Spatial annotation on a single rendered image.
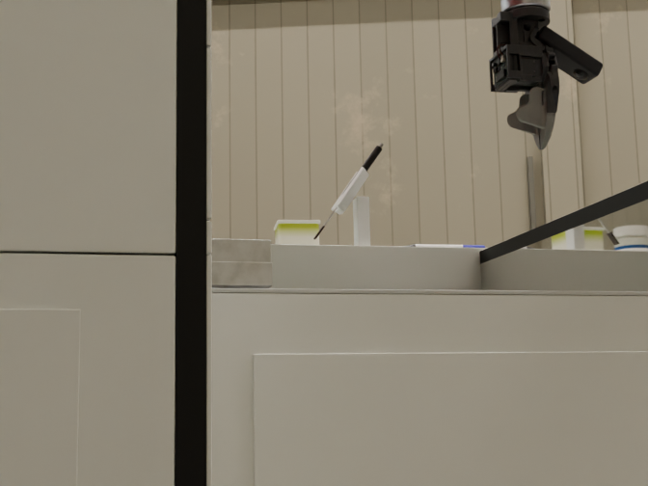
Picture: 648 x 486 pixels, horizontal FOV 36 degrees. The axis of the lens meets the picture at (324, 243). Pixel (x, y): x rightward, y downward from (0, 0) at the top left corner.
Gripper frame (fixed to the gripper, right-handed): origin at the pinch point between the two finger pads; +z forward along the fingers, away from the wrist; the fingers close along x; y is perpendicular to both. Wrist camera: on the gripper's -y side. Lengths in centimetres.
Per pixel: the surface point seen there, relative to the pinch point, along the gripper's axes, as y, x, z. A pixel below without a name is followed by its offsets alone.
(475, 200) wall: -231, -604, -124
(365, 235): 24.2, -17.1, 12.1
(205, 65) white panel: 59, 66, 14
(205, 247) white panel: 59, 66, 28
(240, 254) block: 50, 22, 21
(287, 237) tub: 34.6, -29.7, 10.4
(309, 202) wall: -102, -643, -127
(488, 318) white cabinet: 30, 46, 31
